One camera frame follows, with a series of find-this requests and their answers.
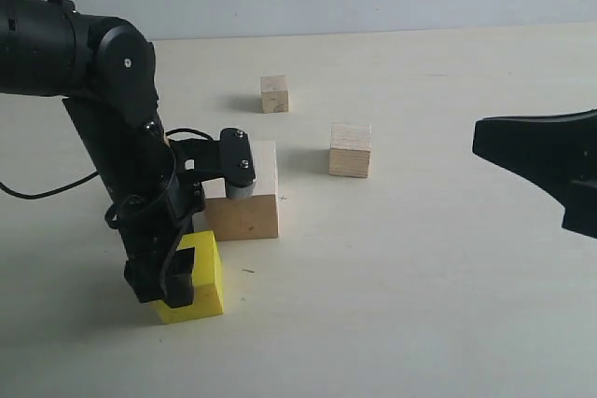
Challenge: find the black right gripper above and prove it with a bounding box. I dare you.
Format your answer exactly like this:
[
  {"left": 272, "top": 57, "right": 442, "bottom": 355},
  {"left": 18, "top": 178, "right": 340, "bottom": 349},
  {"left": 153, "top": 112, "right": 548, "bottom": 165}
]
[{"left": 472, "top": 109, "right": 596, "bottom": 238}]

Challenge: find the yellow cube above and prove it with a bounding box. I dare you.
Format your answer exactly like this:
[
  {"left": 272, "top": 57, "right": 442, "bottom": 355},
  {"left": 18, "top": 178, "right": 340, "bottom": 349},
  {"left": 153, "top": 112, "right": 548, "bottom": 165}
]
[{"left": 153, "top": 230, "right": 224, "bottom": 324}]

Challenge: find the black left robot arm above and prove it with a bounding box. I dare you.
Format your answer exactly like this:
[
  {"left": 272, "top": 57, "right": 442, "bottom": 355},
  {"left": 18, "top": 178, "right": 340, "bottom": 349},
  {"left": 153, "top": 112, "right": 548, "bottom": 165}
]
[{"left": 1, "top": 0, "right": 194, "bottom": 309}]

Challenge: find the small wooden cube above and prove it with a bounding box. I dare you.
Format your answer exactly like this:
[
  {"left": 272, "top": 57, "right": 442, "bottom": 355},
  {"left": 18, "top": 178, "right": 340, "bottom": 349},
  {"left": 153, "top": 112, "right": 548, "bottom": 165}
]
[{"left": 260, "top": 75, "right": 289, "bottom": 114}]

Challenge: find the medium plywood cube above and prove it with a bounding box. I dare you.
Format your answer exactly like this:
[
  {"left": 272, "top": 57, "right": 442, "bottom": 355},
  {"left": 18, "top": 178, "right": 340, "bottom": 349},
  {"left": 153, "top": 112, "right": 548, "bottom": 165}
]
[{"left": 328, "top": 122, "right": 372, "bottom": 179}]

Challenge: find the large light wooden cube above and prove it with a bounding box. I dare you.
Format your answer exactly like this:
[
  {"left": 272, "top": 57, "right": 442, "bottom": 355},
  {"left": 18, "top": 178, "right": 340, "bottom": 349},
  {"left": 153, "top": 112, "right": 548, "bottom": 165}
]
[{"left": 203, "top": 141, "right": 279, "bottom": 241}]

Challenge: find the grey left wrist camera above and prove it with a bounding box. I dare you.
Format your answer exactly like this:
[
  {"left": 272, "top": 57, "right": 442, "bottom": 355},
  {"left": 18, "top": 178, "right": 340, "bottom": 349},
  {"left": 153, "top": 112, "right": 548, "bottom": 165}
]
[{"left": 218, "top": 128, "right": 257, "bottom": 200}]

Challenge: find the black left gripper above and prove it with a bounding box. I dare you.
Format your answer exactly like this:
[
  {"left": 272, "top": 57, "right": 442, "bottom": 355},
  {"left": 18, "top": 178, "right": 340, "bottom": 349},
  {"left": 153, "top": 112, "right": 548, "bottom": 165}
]
[{"left": 104, "top": 136, "right": 205, "bottom": 309}]

